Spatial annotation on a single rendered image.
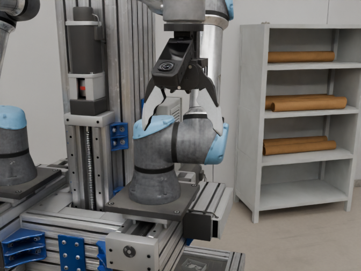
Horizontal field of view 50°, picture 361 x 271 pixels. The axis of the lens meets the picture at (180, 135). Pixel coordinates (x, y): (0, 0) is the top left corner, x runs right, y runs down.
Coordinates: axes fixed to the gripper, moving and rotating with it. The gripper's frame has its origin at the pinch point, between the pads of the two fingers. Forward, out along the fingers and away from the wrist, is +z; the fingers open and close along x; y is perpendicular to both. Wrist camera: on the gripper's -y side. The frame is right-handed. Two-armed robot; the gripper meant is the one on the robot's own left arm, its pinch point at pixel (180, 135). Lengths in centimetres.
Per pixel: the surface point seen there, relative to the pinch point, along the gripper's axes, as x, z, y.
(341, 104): -59, 38, 260
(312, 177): -45, 116, 300
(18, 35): 171, -15, 176
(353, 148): -73, 75, 265
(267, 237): -11, 132, 203
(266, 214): -7, 132, 242
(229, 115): 30, 51, 258
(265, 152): -3, 78, 246
